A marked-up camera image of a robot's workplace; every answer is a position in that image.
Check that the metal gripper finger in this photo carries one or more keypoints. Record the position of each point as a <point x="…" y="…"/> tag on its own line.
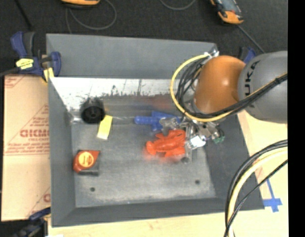
<point x="169" y="123"/>
<point x="188" y="149"/>

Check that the blue plastic toy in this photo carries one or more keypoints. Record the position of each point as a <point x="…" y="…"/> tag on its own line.
<point x="148" y="120"/>

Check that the red toy lobster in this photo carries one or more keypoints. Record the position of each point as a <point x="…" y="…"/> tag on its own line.
<point x="167" y="146"/>

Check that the grey metal bin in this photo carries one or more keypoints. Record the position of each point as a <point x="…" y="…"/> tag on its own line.
<point x="147" y="181"/>

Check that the yellow flat strip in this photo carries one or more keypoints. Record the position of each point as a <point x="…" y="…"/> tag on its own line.
<point x="105" y="127"/>

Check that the black round wheel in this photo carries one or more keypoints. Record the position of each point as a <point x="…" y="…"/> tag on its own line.
<point x="92" y="112"/>

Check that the red and yellow tape measure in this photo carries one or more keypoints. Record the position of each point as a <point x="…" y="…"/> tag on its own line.
<point x="86" y="160"/>

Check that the brown cardboard board, red print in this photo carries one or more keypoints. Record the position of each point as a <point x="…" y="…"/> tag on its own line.
<point x="24" y="112"/>

